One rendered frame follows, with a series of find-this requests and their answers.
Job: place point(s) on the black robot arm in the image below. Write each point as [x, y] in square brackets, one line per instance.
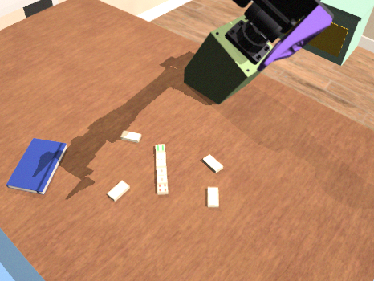
[249, 40]

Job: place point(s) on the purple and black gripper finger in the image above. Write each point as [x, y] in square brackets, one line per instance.
[312, 25]

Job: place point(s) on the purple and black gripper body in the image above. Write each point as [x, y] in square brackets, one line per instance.
[286, 12]

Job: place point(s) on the blue notebook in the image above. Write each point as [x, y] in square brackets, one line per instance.
[37, 166]

